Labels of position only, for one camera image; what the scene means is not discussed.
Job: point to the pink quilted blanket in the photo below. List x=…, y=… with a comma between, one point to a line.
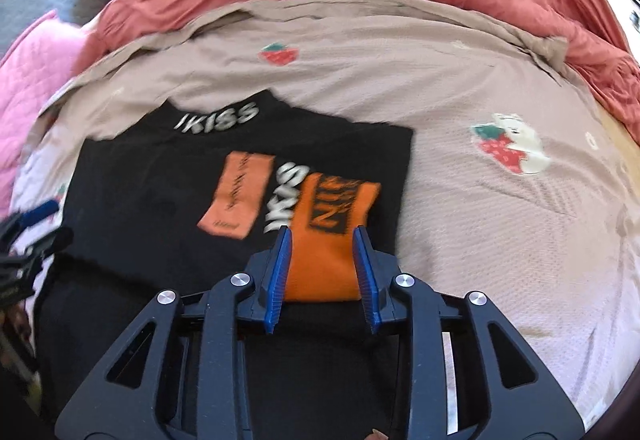
x=37, y=64

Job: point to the black orange sweater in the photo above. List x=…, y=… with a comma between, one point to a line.
x=151, y=212

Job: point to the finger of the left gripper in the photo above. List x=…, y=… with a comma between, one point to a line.
x=45, y=244
x=13, y=225

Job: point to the beige strawberry print sheet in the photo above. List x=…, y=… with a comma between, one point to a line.
x=515, y=185

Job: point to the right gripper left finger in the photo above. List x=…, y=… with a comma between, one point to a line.
x=119, y=398

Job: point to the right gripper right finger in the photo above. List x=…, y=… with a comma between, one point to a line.
x=464, y=371

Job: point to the right hand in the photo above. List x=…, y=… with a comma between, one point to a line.
x=376, y=435

